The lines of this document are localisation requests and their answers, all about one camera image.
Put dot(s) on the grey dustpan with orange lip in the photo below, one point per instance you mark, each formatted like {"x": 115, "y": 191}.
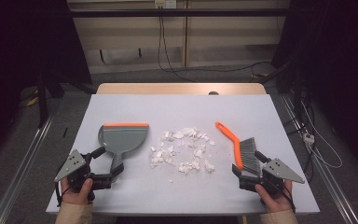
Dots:
{"x": 124, "y": 140}

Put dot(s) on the white wall socket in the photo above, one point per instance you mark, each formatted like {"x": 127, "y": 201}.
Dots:
{"x": 165, "y": 3}

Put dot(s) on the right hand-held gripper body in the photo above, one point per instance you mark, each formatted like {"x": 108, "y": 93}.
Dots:
{"x": 278, "y": 172}

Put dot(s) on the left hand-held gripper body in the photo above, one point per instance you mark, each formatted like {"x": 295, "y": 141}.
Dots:
{"x": 74, "y": 163}

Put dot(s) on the pile of white paper scraps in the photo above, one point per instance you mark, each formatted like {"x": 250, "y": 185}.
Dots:
{"x": 186, "y": 146}

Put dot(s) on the white table mat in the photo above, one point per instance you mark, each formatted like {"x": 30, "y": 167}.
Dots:
{"x": 180, "y": 109}

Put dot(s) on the metal floor rail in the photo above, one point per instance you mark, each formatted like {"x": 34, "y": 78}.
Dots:
{"x": 329, "y": 180}
{"x": 21, "y": 174}

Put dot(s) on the orange brush with grey bristles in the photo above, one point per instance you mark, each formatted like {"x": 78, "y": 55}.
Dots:
{"x": 236, "y": 149}

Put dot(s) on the person's left hand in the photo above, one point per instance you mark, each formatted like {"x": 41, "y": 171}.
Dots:
{"x": 77, "y": 196}

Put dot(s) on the wooden table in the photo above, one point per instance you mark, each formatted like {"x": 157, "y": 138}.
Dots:
{"x": 167, "y": 88}

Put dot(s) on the person's right hand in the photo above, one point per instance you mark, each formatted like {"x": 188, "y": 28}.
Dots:
{"x": 276, "y": 203}

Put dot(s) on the black metal stand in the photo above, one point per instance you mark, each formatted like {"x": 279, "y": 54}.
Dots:
{"x": 42, "y": 99}

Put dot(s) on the black horizontal bar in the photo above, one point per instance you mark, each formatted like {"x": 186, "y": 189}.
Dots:
{"x": 180, "y": 12}

